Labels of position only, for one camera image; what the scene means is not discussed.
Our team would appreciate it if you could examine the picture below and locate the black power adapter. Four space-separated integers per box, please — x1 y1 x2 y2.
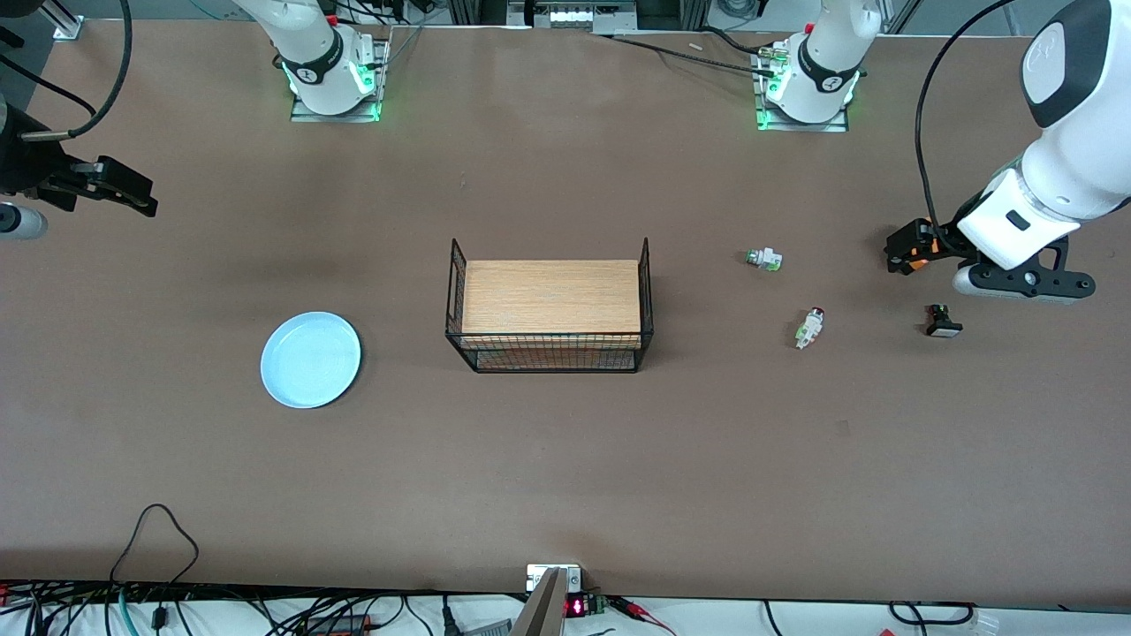
304 613 374 636

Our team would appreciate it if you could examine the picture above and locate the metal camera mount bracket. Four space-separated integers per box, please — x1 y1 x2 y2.
510 564 585 636

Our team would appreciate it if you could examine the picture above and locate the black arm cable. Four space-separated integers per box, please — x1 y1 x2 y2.
914 0 1019 255
0 0 134 142

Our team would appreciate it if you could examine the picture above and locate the lit white control box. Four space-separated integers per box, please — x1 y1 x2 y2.
507 0 639 33

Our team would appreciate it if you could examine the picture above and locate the aluminium frame corner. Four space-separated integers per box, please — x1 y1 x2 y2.
39 0 86 42

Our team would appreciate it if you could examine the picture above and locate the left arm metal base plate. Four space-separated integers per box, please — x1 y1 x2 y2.
753 40 852 134

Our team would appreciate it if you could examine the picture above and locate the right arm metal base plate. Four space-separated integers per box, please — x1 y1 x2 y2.
289 35 391 125

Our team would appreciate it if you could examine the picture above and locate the orange button enclosure box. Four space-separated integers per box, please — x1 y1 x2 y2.
908 218 937 269

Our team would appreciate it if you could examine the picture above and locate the light blue round plate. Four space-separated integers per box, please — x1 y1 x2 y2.
260 311 362 410

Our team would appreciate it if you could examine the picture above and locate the coiled black cable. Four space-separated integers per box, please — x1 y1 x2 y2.
887 601 978 627

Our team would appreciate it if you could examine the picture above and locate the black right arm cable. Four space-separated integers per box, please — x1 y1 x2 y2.
0 0 134 142

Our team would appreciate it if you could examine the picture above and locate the red clip lead wire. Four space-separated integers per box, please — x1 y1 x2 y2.
610 596 678 636

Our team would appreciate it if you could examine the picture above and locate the looped thin black cable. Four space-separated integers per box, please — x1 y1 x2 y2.
110 503 201 589

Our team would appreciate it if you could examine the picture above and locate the red push button switch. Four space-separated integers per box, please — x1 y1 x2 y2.
794 306 826 352

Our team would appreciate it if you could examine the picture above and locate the black cable with metal plug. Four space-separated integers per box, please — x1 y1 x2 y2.
608 34 780 73

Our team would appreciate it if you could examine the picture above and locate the black wire mesh rack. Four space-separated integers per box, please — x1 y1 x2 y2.
444 237 656 375

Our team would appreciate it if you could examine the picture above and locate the black white push button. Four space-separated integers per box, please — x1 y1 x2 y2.
924 303 964 339

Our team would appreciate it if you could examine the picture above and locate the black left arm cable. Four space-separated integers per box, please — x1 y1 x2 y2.
914 0 1019 255

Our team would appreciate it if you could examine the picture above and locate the wooden shelf board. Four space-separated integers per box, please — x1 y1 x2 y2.
460 259 643 348

